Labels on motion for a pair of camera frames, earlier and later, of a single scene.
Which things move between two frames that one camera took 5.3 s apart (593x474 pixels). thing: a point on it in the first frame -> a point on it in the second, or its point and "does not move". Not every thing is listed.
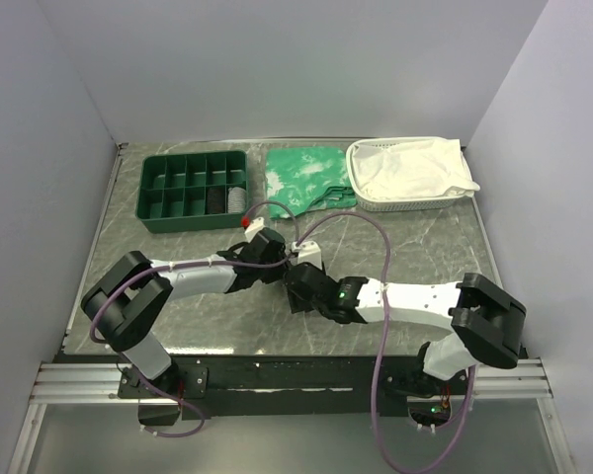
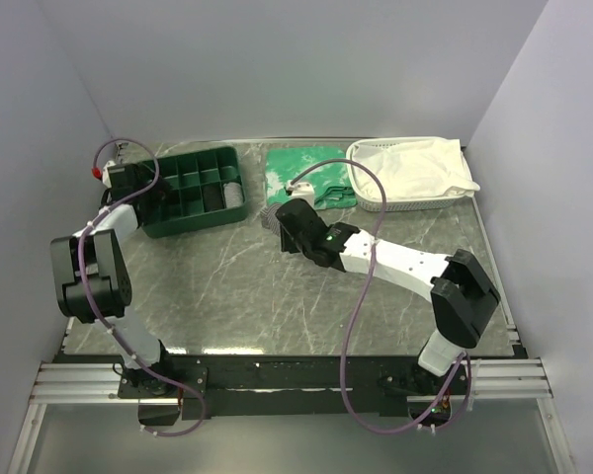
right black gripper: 297,304 -> 287,244
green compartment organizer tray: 193,191 does not move
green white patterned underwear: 307,179 does not move
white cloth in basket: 414,169 does not move
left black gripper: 276,276 -> 157,193
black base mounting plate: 257,386 does not move
